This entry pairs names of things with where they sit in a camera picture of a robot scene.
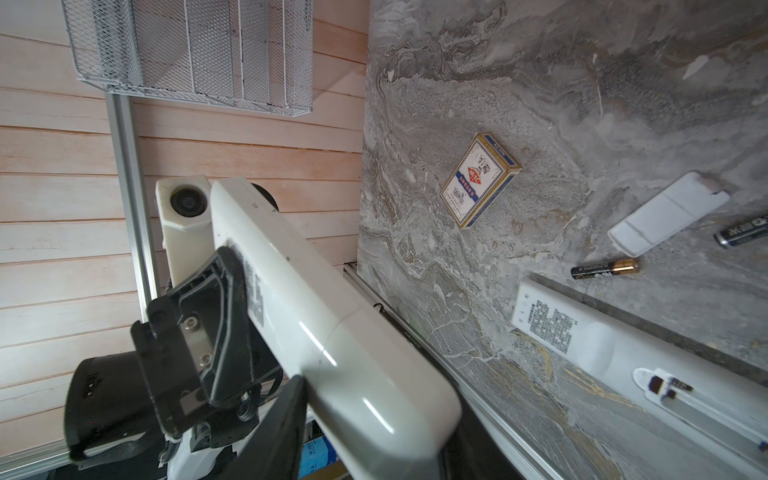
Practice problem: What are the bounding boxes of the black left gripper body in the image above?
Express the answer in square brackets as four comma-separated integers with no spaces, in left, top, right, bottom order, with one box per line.
[131,299,282,438]

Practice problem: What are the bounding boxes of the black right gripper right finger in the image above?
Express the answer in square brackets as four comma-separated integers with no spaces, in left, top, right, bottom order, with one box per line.
[440,407,510,479]

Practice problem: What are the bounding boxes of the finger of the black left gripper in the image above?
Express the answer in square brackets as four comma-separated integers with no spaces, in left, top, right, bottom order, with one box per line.
[167,246,255,408]

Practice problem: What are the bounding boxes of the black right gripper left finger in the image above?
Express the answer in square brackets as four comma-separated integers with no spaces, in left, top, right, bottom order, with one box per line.
[218,375,308,480]

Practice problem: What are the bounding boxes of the white slim remote control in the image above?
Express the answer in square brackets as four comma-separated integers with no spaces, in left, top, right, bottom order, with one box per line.
[512,279,767,479]

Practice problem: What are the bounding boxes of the white battery cover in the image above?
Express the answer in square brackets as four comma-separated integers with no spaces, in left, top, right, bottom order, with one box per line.
[608,171,731,258]

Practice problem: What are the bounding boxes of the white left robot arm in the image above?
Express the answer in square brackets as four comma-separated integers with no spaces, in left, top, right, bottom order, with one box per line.
[64,247,283,479]

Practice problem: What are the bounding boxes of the playing card box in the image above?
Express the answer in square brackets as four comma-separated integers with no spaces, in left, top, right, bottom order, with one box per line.
[440,133,522,229]

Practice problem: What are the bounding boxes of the white wire mesh shelf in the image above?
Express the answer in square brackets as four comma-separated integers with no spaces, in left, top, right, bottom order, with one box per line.
[62,0,313,117]

